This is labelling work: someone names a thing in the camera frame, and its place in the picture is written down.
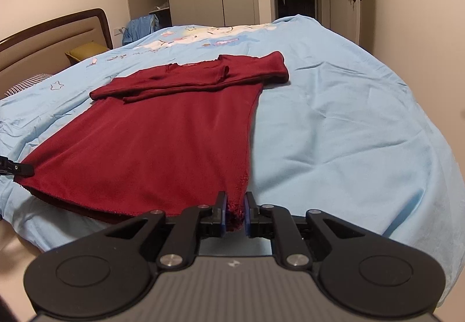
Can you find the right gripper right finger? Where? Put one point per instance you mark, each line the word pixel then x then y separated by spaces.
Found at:
pixel 276 224

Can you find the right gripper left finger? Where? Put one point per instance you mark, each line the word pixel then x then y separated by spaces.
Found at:
pixel 193 225

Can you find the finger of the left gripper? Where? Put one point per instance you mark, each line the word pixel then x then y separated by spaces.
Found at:
pixel 8 167

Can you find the dark red long-sleeve sweater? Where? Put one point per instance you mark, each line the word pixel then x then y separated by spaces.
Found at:
pixel 166 137

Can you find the checkered pillow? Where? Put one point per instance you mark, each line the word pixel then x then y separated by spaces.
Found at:
pixel 23 85

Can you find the brown padded headboard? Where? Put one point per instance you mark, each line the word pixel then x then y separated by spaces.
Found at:
pixel 43 48

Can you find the light blue cartoon bed quilt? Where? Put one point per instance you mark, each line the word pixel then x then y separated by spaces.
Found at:
pixel 345 135

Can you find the mustard yellow pillow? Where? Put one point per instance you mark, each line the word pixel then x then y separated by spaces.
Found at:
pixel 85 51

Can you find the blue garment on chair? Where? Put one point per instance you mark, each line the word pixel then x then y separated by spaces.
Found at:
pixel 139 28

